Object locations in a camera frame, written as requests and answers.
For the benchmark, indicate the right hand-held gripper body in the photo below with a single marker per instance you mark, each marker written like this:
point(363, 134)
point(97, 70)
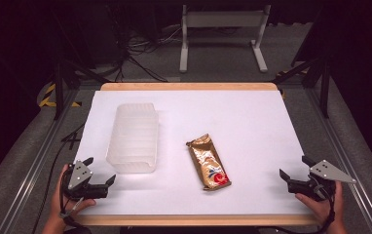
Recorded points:
point(327, 172)

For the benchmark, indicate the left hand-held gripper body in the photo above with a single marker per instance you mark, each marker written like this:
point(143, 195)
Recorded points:
point(78, 177)

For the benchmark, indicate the person's left hand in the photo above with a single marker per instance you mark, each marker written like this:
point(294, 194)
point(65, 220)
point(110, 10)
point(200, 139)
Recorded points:
point(57, 204)

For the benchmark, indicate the person's right hand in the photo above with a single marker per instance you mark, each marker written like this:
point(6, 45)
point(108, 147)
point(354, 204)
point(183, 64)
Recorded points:
point(327, 209)

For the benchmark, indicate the translucent plastic container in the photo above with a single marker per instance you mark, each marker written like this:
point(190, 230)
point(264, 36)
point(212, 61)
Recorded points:
point(133, 138)

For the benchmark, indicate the white table sheet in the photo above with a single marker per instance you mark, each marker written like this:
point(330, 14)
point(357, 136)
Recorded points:
point(245, 130)

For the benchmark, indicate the black tripod stand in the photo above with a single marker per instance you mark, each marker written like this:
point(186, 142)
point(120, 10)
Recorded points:
point(325, 91)
point(58, 91)

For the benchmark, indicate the yellow black hazard tape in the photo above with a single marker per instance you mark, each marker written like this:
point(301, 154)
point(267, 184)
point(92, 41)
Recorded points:
point(46, 100)

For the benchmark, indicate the gold snack packet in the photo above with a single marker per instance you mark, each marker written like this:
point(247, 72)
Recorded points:
point(208, 162)

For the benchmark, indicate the white metal stand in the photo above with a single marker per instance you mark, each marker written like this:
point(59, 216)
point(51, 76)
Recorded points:
point(223, 19)

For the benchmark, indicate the aluminium floor rail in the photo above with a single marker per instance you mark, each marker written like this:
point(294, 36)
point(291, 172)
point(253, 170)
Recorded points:
point(343, 146)
point(34, 165)

